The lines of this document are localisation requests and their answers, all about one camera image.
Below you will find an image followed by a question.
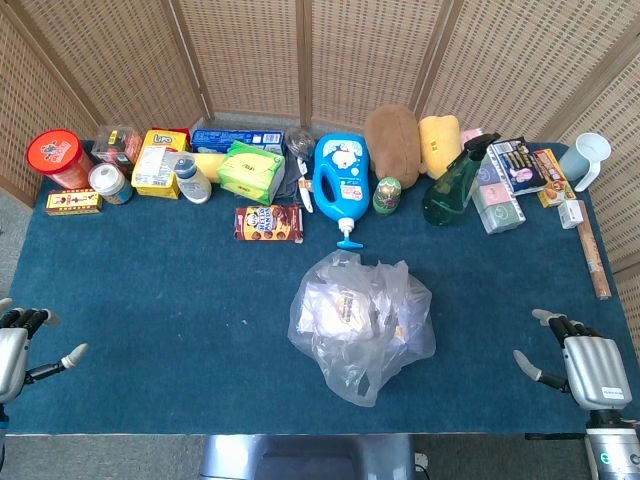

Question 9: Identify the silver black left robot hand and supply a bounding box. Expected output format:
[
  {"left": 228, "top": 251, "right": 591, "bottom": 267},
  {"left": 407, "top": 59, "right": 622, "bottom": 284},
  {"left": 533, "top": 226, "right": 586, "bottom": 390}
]
[{"left": 0, "top": 297, "right": 90, "bottom": 406}]

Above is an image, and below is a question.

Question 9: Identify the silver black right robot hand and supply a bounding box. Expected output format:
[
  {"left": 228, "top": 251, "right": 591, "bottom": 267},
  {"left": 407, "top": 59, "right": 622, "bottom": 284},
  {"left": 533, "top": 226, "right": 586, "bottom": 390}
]
[{"left": 513, "top": 308, "right": 634, "bottom": 412}]

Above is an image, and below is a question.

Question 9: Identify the clear plastic bag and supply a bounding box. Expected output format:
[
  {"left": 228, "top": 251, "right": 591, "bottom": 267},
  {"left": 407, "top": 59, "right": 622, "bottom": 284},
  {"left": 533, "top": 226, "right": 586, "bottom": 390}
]
[{"left": 287, "top": 249, "right": 437, "bottom": 409}]

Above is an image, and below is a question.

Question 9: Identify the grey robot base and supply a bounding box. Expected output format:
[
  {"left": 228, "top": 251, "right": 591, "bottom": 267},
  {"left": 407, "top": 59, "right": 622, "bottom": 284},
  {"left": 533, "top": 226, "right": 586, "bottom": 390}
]
[{"left": 198, "top": 433, "right": 419, "bottom": 480}]

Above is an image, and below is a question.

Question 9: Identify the long brown wooden box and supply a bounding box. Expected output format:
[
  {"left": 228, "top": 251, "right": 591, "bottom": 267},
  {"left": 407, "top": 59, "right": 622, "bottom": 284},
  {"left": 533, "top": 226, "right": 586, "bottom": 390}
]
[{"left": 577, "top": 199, "right": 613, "bottom": 301}]

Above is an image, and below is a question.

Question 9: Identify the small white box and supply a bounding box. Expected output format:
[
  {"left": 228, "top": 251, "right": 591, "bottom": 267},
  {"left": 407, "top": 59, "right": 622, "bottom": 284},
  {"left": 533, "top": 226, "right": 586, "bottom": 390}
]
[{"left": 557, "top": 198, "right": 586, "bottom": 230}]

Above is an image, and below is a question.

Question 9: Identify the blue carpet table mat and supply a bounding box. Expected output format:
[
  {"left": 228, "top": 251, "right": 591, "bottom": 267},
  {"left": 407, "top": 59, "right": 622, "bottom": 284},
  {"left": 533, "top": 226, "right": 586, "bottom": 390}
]
[{"left": 4, "top": 139, "right": 632, "bottom": 437}]

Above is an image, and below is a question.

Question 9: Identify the small yellow red box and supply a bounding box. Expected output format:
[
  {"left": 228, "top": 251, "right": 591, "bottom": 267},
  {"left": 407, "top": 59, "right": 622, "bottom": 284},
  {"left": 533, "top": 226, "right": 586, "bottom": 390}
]
[{"left": 45, "top": 188, "right": 104, "bottom": 217}]

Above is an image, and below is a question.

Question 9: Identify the yellow red snack box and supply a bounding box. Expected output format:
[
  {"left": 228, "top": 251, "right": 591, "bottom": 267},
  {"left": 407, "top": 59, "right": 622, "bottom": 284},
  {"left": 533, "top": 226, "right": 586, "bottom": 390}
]
[{"left": 532, "top": 148, "right": 577, "bottom": 209}]

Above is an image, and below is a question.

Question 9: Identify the white lidded snack jar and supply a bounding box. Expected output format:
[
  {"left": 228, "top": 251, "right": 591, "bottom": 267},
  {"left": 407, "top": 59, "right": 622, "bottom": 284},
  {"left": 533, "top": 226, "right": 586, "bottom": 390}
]
[{"left": 88, "top": 162, "right": 135, "bottom": 206}]

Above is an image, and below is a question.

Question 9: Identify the red lidded canister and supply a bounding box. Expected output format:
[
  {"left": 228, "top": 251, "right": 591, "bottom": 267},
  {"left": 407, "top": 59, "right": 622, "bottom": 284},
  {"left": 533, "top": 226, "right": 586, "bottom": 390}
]
[{"left": 25, "top": 128, "right": 96, "bottom": 190}]

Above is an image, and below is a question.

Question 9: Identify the light blue mug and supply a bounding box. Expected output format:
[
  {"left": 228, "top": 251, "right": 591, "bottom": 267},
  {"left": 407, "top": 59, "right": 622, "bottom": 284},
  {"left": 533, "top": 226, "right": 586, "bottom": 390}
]
[{"left": 558, "top": 132, "right": 612, "bottom": 193}]

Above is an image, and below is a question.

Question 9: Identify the dark blue printed packet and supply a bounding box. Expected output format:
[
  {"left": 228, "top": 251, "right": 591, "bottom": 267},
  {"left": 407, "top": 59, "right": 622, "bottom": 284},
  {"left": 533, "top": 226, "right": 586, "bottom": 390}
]
[{"left": 487, "top": 137, "right": 547, "bottom": 197}]

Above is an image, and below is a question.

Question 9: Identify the green spray bottle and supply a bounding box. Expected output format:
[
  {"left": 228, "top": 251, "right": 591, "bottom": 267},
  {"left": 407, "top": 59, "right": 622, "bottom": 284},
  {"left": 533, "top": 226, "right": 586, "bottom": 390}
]
[{"left": 422, "top": 132, "right": 501, "bottom": 227}]

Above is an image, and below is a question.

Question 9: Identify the clear plastic food box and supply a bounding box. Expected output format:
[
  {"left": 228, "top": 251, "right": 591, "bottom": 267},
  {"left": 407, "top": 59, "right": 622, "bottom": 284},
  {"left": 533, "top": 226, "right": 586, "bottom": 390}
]
[{"left": 91, "top": 124, "right": 145, "bottom": 175}]

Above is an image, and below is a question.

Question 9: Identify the yellow biscuit box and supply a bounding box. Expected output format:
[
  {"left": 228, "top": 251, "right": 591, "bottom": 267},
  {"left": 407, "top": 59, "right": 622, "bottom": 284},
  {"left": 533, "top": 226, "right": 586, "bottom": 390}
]
[{"left": 130, "top": 128, "right": 192, "bottom": 200}]

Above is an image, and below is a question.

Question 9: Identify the white bottle blue cap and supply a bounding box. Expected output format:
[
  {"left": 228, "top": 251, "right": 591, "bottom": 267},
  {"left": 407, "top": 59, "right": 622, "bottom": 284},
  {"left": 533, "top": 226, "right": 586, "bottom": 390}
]
[{"left": 173, "top": 152, "right": 213, "bottom": 205}]

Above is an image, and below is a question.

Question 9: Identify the white snack packet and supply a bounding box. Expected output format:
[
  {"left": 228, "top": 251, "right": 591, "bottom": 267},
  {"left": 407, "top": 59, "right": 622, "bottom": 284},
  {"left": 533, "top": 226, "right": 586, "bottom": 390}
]
[{"left": 302, "top": 280, "right": 379, "bottom": 344}]

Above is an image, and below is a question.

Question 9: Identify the green nesting doll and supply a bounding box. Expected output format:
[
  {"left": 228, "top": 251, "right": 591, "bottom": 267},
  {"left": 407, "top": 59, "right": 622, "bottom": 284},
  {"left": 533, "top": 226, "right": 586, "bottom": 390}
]
[{"left": 372, "top": 176, "right": 403, "bottom": 217}]

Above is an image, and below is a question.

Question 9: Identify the yellow plush toy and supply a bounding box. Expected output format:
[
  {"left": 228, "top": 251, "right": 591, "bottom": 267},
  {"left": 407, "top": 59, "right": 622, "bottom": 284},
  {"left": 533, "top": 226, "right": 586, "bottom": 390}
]
[{"left": 417, "top": 114, "right": 462, "bottom": 180}]

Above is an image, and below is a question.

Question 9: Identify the yellow sponge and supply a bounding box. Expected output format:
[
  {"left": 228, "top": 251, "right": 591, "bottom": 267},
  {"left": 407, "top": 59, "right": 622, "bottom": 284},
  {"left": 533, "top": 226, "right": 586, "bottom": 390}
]
[{"left": 192, "top": 152, "right": 227, "bottom": 184}]

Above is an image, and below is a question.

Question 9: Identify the brown Hello Panda box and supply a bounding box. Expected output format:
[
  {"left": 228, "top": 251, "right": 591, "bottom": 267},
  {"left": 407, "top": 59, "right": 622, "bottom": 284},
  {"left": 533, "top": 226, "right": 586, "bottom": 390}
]
[{"left": 234, "top": 203, "right": 305, "bottom": 245}]

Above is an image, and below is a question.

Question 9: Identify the green tissue pack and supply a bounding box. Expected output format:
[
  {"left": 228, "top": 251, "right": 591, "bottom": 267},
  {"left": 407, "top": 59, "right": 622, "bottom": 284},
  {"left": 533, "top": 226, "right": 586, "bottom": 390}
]
[{"left": 216, "top": 140, "right": 286, "bottom": 207}]

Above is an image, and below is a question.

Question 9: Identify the brown plush toy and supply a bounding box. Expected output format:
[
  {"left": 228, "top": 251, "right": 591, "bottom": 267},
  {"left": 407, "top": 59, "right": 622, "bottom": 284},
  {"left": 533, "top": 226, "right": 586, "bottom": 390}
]
[{"left": 363, "top": 104, "right": 422, "bottom": 190}]

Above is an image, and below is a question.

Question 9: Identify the blue flat carton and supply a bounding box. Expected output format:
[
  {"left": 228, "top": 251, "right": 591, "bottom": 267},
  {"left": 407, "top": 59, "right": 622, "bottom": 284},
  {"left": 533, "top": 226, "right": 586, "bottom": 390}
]
[{"left": 191, "top": 128, "right": 286, "bottom": 156}]

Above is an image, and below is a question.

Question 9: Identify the blue detergent pump bottle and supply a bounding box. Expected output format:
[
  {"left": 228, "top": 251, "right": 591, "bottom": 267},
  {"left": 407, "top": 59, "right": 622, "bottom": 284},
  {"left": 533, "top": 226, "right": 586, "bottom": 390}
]
[{"left": 312, "top": 132, "right": 372, "bottom": 250}]

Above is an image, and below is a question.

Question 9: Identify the dark grey cloth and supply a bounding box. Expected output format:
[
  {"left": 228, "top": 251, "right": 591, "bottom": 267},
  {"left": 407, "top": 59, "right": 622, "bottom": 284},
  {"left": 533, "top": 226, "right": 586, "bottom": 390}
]
[{"left": 269, "top": 154, "right": 302, "bottom": 202}]

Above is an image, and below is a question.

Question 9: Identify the white orange knife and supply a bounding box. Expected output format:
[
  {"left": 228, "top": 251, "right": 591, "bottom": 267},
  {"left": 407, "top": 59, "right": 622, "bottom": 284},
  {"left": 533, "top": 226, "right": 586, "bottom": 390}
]
[{"left": 296, "top": 157, "right": 315, "bottom": 215}]

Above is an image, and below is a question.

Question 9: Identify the clear glass cup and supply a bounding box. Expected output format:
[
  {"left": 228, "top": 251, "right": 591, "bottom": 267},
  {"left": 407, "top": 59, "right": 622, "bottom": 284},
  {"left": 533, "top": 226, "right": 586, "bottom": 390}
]
[{"left": 284, "top": 127, "right": 317, "bottom": 161}]

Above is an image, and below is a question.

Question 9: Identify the woven folding screen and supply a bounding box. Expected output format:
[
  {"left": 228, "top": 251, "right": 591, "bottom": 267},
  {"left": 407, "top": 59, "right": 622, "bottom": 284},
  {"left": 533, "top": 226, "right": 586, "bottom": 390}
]
[{"left": 0, "top": 0, "right": 640, "bottom": 321}]

